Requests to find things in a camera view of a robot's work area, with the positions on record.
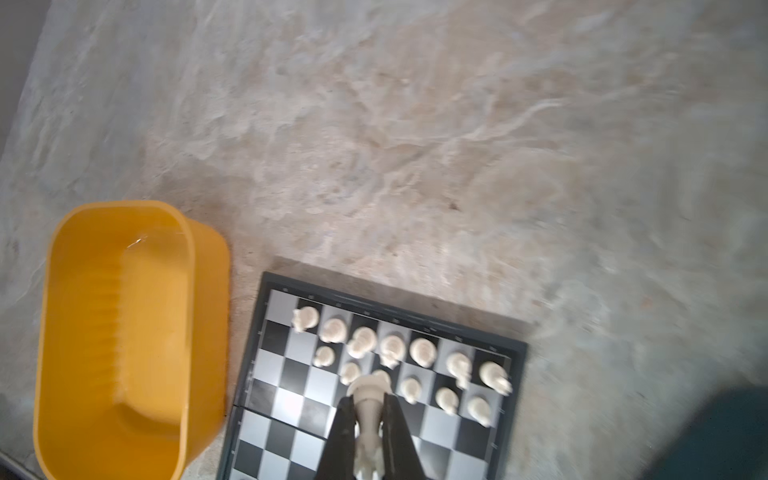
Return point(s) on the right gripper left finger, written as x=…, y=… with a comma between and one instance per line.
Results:
x=338, y=456

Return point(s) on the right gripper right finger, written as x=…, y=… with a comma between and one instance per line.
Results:
x=400, y=457

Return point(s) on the white chess piece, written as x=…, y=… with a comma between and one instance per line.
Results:
x=367, y=392

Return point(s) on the black white chess board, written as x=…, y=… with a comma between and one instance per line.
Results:
x=336, y=386

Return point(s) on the yellow plastic tray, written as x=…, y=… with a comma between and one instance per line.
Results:
x=132, y=358

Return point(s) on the white chess pawn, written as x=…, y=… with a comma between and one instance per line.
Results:
x=448, y=400
x=480, y=410
x=411, y=390

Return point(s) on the white chess king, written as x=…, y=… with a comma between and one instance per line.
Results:
x=459, y=366

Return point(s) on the white chess rook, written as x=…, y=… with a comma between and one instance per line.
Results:
x=495, y=377

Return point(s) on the teal plastic bin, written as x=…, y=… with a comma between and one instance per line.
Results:
x=727, y=439

